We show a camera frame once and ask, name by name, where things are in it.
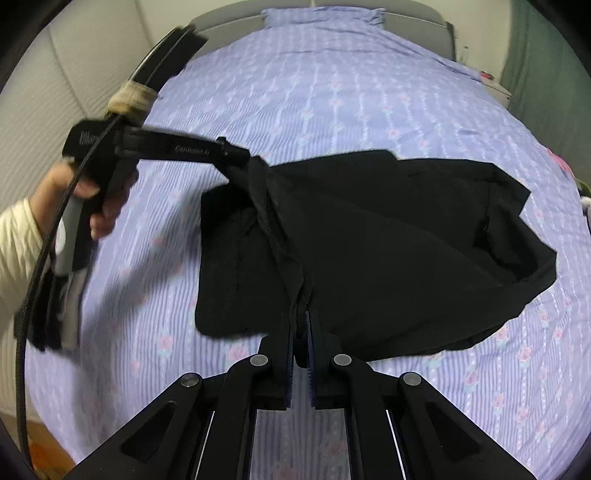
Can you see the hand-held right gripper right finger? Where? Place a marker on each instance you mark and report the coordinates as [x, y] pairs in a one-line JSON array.
[[317, 374]]

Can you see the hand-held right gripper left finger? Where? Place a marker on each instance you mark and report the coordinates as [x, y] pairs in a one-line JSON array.
[[287, 374]]

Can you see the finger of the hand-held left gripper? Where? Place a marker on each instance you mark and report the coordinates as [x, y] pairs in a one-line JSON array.
[[233, 154]]

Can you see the black pants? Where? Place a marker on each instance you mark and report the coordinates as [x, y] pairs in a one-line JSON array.
[[392, 258]]

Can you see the person's left forearm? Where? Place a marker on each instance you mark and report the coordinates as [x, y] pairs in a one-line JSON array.
[[18, 258]]

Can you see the person's left hand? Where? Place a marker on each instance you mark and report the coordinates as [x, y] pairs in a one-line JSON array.
[[108, 217]]

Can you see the purple striped bedspread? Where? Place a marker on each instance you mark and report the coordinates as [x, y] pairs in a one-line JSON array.
[[323, 101]]

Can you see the white slatted wardrobe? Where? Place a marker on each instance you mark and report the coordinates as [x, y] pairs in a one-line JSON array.
[[55, 69]]

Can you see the grey bed headboard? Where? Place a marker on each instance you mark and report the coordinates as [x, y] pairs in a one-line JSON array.
[[221, 21]]

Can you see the purple striped pillow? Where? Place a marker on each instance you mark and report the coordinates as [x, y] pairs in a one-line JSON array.
[[323, 16]]

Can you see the stack of folded clothes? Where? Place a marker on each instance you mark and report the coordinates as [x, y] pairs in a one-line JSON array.
[[69, 300]]

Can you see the white nightstand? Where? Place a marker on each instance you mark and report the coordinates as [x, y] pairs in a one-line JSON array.
[[496, 87]]

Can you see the green curtain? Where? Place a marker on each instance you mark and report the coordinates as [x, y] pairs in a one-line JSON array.
[[545, 78]]

